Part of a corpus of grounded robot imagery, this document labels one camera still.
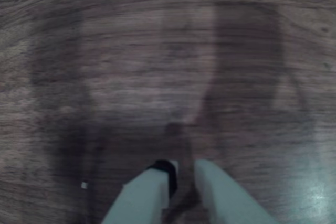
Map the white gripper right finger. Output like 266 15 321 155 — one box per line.
194 158 279 224

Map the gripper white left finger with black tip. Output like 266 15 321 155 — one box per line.
101 159 180 224

